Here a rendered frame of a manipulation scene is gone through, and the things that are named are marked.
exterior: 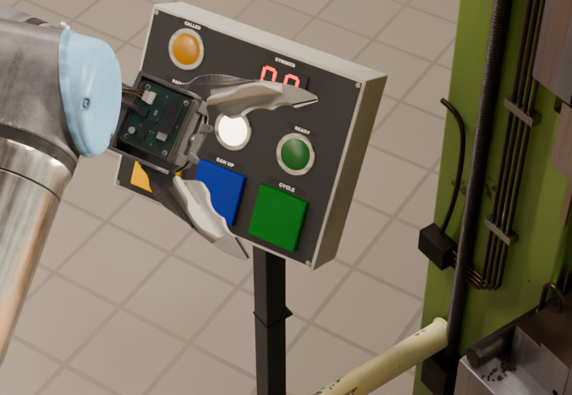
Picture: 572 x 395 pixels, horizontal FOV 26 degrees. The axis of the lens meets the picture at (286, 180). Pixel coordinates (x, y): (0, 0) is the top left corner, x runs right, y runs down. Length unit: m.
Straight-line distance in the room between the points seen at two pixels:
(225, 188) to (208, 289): 1.23
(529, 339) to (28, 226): 0.88
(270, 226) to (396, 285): 1.28
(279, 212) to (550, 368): 0.42
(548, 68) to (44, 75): 0.63
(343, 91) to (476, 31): 0.20
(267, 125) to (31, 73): 0.80
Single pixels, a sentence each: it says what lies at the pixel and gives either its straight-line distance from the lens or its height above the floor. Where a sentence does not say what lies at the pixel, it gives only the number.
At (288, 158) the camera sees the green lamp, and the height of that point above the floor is 1.08.
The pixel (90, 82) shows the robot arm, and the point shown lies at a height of 1.66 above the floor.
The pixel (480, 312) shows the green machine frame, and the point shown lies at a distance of 2.00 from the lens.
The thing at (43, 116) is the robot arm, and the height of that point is 1.64.
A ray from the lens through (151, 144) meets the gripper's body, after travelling 1.03.
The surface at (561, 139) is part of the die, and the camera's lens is 1.41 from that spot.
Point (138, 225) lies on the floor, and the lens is 3.12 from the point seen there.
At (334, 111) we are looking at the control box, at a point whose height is 1.15.
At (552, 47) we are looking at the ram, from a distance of 1.36.
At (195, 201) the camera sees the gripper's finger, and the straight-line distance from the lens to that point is 1.07.
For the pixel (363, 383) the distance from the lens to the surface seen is 2.00.
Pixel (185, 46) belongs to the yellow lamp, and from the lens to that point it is 1.75.
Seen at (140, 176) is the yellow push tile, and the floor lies 0.99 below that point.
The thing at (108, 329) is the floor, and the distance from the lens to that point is 2.91.
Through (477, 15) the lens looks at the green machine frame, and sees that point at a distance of 1.68.
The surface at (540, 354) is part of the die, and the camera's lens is 1.65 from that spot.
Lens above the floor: 2.25
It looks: 45 degrees down
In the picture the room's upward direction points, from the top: straight up
